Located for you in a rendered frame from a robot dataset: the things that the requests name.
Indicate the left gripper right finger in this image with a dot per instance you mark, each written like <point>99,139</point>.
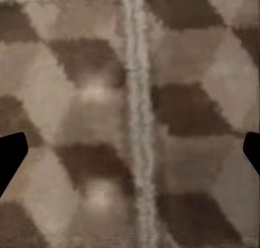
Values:
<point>251,148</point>

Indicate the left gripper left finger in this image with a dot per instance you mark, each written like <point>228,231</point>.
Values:
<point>13,150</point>

